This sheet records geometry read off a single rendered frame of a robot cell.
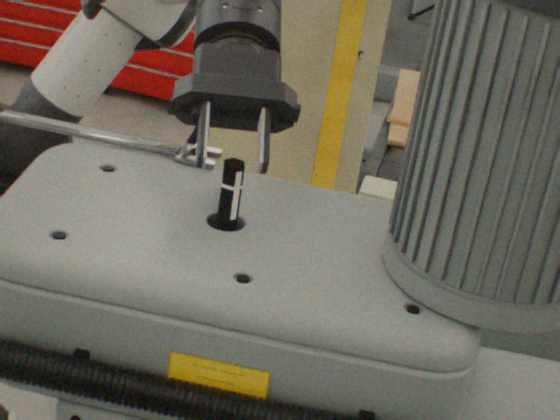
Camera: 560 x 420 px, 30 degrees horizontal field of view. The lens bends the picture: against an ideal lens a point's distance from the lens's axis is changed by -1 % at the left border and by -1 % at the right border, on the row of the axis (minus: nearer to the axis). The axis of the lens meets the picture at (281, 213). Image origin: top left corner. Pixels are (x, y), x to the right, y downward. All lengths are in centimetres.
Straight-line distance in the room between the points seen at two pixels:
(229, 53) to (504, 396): 43
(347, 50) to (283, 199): 169
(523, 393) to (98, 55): 69
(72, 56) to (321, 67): 143
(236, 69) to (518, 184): 32
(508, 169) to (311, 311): 20
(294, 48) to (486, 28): 194
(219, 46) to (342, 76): 173
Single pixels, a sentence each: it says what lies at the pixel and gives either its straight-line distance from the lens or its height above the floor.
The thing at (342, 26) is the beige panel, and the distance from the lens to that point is 271.
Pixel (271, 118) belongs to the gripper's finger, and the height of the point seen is 198.
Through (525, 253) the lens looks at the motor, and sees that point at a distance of 88.
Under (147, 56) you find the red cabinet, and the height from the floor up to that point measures 31.
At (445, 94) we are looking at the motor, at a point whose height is 208.
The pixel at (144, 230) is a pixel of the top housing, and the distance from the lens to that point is 97.
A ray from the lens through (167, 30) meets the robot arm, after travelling 136.
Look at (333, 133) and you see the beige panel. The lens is 281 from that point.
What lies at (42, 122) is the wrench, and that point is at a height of 190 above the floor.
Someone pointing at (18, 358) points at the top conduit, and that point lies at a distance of 95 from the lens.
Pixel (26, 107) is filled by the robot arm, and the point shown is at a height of 180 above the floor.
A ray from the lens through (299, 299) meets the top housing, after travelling 90.
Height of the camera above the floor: 237
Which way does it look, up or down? 28 degrees down
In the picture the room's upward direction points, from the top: 9 degrees clockwise
